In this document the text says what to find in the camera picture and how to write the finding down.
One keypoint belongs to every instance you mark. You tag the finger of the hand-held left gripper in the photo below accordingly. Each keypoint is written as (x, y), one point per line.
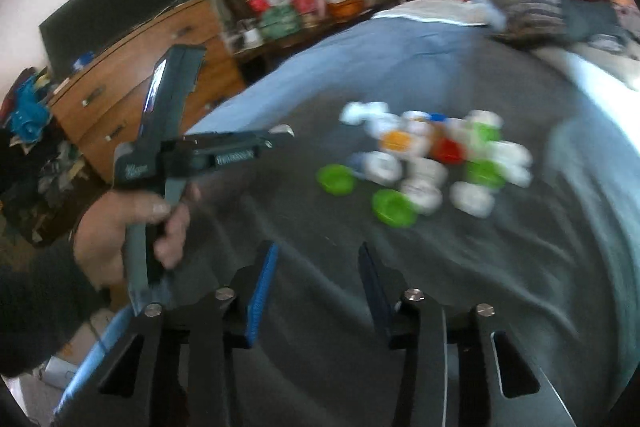
(280, 134)

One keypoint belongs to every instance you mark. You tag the cluster of bottle caps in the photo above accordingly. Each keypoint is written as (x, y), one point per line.
(425, 172)

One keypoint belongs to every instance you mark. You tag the person's blue jeans leg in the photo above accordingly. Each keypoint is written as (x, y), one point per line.
(80, 382)

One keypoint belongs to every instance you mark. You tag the black flat screen television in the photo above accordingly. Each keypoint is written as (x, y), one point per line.
(115, 2)

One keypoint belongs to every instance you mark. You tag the pile of colourful clothes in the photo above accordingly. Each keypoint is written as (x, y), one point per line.
(625, 7)

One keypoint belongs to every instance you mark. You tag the grey jacket with plaid lining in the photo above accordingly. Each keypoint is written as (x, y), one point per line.
(585, 22)

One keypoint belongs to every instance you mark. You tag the white duvet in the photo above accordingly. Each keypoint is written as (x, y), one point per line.
(600, 67)

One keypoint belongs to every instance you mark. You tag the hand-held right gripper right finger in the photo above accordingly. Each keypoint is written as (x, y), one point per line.
(376, 294)

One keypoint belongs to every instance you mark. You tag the white textured cover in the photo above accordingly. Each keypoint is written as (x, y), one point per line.
(425, 13)

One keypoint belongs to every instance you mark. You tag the wooden dresser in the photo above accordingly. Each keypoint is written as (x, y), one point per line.
(125, 72)

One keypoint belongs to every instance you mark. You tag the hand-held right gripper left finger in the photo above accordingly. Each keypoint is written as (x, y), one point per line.
(260, 294)

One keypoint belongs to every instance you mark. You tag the person's left hand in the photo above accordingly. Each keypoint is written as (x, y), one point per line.
(100, 232)

